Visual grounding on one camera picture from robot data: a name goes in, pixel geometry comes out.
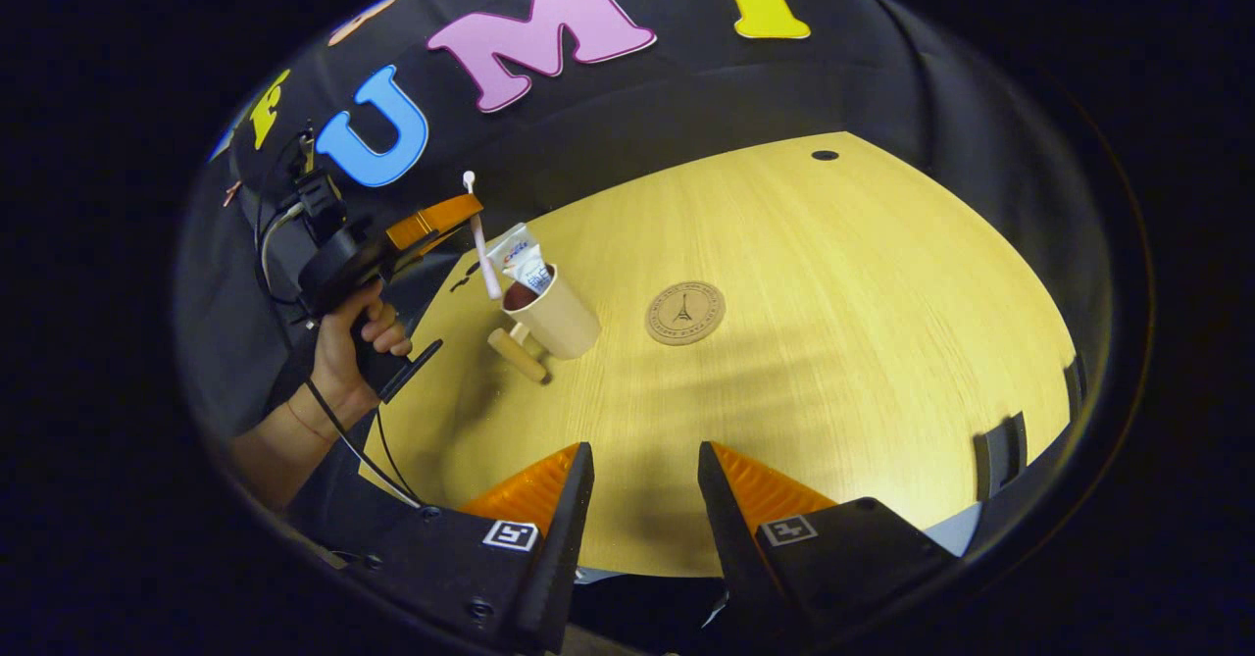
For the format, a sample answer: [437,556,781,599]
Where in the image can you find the white toothpaste tube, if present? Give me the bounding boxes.
[484,223,557,296]

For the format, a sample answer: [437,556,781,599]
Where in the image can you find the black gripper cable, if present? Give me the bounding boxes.
[304,378,425,509]

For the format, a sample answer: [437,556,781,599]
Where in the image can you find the pale pink toothbrush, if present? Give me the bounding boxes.
[462,171,504,301]

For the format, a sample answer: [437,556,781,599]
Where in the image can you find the round cork coaster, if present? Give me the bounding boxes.
[644,280,728,348]

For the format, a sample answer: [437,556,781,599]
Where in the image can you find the black backdrop cloth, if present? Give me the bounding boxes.
[176,0,1119,500]

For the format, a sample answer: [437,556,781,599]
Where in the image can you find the black desk edge clamp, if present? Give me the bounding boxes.
[973,412,1029,501]

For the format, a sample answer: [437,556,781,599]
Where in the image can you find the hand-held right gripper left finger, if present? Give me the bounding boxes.
[294,441,596,656]

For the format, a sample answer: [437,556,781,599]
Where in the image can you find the beige cup with wooden handle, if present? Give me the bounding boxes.
[486,264,603,385]

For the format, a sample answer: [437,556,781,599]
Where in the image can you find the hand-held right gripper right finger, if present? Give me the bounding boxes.
[697,441,964,642]

